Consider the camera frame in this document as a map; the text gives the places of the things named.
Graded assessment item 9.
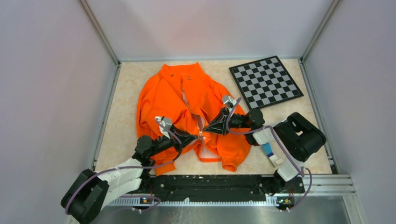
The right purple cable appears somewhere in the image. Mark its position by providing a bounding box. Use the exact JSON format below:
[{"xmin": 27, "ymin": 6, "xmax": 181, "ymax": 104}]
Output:
[{"xmin": 226, "ymin": 97, "xmax": 313, "ymax": 212}]

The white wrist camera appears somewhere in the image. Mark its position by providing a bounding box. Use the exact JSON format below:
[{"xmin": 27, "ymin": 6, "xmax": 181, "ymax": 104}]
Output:
[
  {"xmin": 155, "ymin": 116, "xmax": 172, "ymax": 139},
  {"xmin": 222, "ymin": 95, "xmax": 237, "ymax": 112}
]

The blue and white box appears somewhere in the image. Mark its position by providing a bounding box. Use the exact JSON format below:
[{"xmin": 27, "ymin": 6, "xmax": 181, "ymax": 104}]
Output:
[{"xmin": 261, "ymin": 142, "xmax": 283, "ymax": 168}]

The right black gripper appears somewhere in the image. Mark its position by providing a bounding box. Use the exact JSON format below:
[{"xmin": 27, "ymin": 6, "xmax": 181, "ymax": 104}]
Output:
[{"xmin": 203, "ymin": 107, "xmax": 252, "ymax": 136}]

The orange zip-up jacket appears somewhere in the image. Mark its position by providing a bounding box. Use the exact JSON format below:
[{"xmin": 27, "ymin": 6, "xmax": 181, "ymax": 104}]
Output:
[{"xmin": 136, "ymin": 63, "xmax": 251, "ymax": 172}]

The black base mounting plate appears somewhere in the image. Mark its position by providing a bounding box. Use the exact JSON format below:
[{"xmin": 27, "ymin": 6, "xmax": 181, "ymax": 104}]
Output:
[{"xmin": 133, "ymin": 175, "xmax": 305, "ymax": 202}]

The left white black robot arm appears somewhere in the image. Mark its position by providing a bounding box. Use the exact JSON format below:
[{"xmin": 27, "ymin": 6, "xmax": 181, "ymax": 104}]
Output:
[{"xmin": 60, "ymin": 127, "xmax": 198, "ymax": 224}]

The aluminium frame rail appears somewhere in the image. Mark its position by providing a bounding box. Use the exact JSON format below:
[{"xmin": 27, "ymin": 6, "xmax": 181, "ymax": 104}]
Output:
[{"xmin": 108, "ymin": 175, "xmax": 355, "ymax": 211}]

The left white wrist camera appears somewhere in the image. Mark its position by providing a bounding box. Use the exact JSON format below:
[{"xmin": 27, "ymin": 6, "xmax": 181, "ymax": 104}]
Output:
[{"xmin": 155, "ymin": 116, "xmax": 172, "ymax": 139}]

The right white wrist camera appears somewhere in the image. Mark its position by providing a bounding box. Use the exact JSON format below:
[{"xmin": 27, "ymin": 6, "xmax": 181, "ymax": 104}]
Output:
[{"xmin": 222, "ymin": 95, "xmax": 237, "ymax": 112}]

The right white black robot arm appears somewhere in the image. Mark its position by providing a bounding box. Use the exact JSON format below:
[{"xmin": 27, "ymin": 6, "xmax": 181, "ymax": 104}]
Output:
[{"xmin": 204, "ymin": 107, "xmax": 326, "ymax": 192}]

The black and grey checkerboard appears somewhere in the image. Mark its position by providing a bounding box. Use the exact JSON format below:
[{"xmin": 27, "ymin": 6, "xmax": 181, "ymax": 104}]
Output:
[{"xmin": 229, "ymin": 56, "xmax": 304, "ymax": 110}]

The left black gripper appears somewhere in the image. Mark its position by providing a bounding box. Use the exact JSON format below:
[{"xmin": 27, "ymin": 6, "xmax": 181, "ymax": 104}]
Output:
[{"xmin": 148, "ymin": 125, "xmax": 198, "ymax": 157}]

